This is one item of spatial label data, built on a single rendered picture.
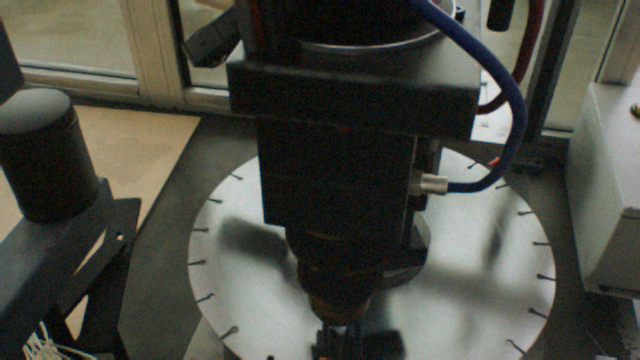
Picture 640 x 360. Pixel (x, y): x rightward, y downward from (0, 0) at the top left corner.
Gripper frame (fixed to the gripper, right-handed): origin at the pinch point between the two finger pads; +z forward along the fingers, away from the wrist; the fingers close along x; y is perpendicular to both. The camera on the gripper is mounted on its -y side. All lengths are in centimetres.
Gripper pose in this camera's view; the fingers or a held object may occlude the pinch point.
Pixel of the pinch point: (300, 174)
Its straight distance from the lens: 53.6
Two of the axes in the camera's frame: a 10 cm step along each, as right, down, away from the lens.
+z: 1.0, 9.8, 1.7
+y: 9.7, -0.6, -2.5
